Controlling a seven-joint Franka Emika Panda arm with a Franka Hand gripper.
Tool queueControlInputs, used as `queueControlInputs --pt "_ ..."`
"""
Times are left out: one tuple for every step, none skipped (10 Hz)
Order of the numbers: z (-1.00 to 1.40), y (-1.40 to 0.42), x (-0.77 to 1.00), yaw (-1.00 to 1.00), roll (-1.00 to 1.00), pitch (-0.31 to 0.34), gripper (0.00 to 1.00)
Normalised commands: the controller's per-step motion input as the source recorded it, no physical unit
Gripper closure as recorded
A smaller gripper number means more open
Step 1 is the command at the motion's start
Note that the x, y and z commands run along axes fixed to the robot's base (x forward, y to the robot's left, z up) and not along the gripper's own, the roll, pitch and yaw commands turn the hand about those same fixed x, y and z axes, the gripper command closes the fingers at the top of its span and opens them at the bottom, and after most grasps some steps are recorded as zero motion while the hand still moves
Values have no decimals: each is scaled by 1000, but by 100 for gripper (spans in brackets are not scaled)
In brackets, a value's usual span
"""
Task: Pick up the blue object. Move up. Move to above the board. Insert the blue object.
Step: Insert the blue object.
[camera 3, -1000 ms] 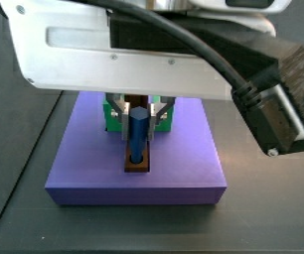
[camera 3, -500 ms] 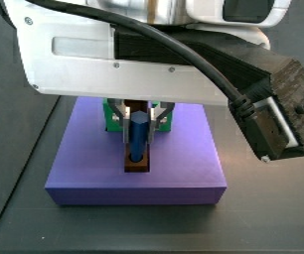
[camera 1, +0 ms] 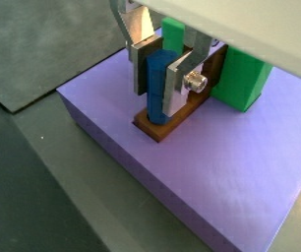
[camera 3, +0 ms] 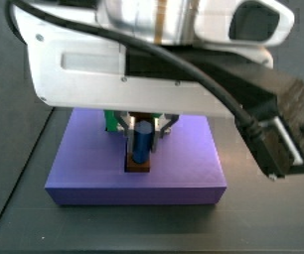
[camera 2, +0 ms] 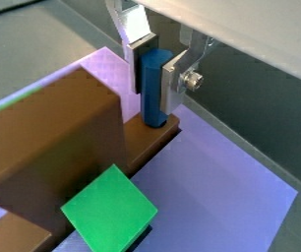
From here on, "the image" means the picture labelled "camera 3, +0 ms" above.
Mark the brown L-shaped holed block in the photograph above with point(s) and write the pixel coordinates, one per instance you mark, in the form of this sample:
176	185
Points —
133	167

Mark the green U-shaped block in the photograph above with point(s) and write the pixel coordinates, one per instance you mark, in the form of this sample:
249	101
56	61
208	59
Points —
112	122

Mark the blue cylinder peg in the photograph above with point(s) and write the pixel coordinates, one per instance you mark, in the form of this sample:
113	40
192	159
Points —
143	132

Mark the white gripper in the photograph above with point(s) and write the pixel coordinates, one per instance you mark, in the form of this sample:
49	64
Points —
87	66

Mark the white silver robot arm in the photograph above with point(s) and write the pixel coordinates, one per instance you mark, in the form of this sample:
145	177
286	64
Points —
231	26

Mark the purple rectangular base board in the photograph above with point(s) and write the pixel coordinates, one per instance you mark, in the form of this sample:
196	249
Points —
88	176

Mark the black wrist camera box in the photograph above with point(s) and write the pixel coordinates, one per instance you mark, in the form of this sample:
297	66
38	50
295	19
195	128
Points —
286	115

